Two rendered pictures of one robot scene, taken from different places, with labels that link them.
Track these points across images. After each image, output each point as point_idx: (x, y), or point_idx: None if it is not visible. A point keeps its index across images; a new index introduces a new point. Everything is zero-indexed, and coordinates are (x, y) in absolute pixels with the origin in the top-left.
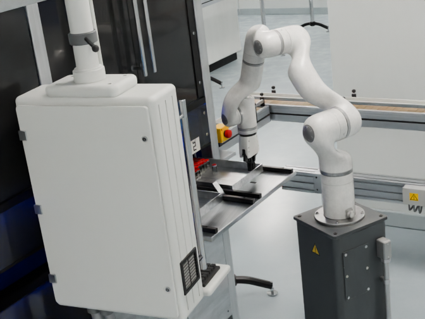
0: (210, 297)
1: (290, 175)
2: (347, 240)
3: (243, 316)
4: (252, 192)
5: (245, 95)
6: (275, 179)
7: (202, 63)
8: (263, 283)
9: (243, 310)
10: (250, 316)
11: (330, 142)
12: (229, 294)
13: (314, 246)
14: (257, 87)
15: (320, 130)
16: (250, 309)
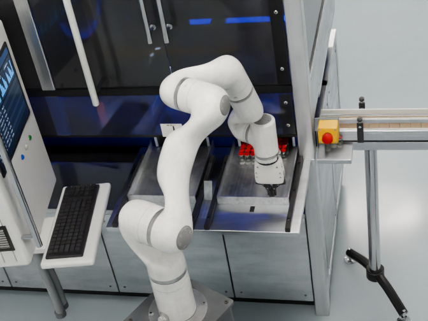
0: (273, 271)
1: (282, 232)
2: None
3: (346, 312)
4: (209, 218)
5: (234, 121)
6: (265, 223)
7: (290, 49)
8: (394, 304)
9: (357, 308)
10: (347, 319)
11: (127, 239)
12: (313, 283)
13: None
14: (246, 121)
15: (118, 221)
16: (361, 314)
